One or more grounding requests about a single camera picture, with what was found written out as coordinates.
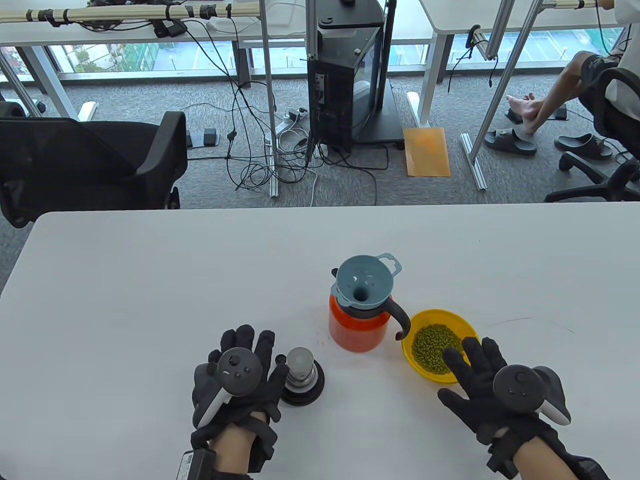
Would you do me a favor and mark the person's left hand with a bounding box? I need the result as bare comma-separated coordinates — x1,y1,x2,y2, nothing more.
190,324,291,474

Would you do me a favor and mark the person's right hand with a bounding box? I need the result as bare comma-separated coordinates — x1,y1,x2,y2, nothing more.
437,336,572,474

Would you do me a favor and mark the pile of green mung beans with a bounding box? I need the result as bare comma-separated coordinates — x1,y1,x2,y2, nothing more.
411,323,465,375

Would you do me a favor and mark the black kettle lid with strainer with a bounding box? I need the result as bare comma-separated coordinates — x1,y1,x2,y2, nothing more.
279,347,326,407

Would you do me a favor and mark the yellow plastic bowl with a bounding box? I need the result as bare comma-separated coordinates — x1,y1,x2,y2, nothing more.
402,309,482,385

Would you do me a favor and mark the orange hot water kettle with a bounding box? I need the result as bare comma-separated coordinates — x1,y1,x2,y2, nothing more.
328,268,412,353

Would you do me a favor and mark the blue plastic funnel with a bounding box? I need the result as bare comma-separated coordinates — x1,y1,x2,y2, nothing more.
335,253,403,311

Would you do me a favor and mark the person's left forearm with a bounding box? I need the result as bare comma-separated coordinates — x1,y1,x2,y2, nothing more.
210,412,256,480

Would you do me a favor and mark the black hand tracking controller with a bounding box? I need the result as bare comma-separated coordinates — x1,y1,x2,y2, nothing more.
493,365,572,427
192,347,264,430

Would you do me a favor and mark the orange paper envelope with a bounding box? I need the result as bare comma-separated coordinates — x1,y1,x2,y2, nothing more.
403,126,452,178

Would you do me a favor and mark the black slipper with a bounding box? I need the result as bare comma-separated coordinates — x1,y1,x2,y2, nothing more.
484,128,538,156
554,133,614,161

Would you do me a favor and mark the black swivel office chair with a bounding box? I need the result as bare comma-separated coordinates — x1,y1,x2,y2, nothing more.
544,66,640,203

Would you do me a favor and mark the black rolling stand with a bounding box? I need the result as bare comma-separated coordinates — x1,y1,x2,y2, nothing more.
350,0,406,150

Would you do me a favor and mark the white power strip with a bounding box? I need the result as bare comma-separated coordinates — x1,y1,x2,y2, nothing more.
274,106,309,136

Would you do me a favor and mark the black mesh office chair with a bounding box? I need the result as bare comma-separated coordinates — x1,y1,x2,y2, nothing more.
0,101,188,229

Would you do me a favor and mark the black computer tower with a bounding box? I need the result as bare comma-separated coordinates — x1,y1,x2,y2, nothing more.
306,0,387,153

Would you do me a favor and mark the white office desk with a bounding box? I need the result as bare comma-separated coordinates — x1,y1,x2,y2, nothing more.
406,0,626,127
0,0,311,121

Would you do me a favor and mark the black power adapter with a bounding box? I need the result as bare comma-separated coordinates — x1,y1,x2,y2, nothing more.
152,19,187,39

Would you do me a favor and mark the beige taped pole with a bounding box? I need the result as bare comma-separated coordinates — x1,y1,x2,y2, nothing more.
0,1,261,25
539,0,620,11

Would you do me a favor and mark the tangle of black cables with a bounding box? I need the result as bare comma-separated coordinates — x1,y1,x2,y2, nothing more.
177,20,391,208

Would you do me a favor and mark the aluminium frame post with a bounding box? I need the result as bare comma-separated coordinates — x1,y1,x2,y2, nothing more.
304,0,319,62
259,0,281,199
459,0,545,192

